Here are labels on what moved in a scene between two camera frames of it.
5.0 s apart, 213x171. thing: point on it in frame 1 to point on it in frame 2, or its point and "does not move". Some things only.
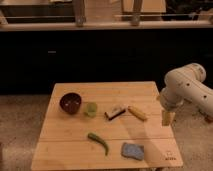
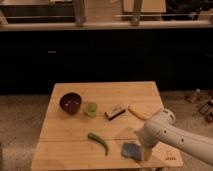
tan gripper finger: (168, 118) to (147, 153)
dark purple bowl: (70, 102) does not move
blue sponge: (133, 151) does not move
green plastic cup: (92, 108) does not move
